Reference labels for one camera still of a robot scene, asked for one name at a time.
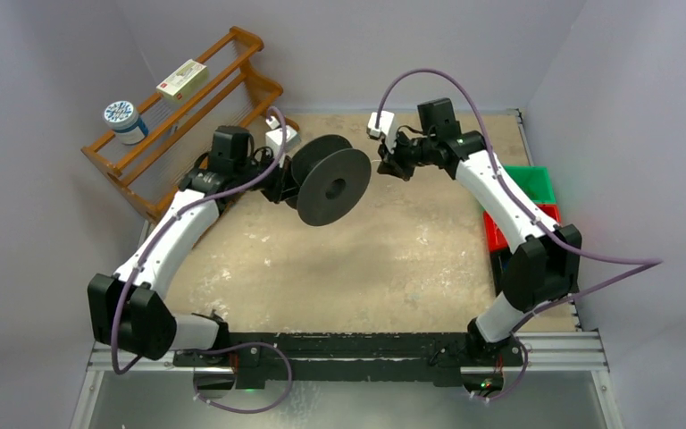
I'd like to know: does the green white cardboard box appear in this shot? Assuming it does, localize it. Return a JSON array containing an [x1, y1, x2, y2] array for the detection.
[[155, 59, 209, 105]]

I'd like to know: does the green plastic bin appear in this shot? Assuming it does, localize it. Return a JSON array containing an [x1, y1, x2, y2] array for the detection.
[[505, 165, 556, 204]]

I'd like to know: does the black perforated cable spool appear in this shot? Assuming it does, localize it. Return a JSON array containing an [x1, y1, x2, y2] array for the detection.
[[291, 134, 372, 226]]

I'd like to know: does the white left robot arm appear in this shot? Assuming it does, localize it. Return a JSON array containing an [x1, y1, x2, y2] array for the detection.
[[88, 120, 298, 373]]

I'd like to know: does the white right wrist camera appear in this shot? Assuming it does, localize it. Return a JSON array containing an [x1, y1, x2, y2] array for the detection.
[[367, 110, 398, 154]]

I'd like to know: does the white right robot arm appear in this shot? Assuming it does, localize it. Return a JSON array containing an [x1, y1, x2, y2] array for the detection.
[[367, 98, 581, 364]]

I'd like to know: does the orange wooden rack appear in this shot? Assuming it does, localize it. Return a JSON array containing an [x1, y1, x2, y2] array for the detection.
[[81, 26, 283, 223]]

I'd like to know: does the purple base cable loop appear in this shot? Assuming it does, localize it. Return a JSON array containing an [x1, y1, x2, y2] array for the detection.
[[191, 341, 293, 415]]

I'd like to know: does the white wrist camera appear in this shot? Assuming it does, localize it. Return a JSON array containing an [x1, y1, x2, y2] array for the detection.
[[367, 110, 398, 154], [264, 116, 300, 167]]

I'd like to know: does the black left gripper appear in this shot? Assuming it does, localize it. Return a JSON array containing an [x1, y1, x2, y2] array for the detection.
[[234, 147, 304, 204]]

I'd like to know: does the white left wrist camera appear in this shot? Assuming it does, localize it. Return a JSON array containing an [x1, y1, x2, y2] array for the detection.
[[264, 116, 300, 167]]

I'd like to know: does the red plastic bin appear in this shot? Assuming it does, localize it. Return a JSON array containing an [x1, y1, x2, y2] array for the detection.
[[482, 204, 561, 252]]

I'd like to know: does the blue white round jar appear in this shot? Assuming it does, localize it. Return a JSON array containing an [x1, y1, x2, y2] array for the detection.
[[103, 100, 149, 146]]

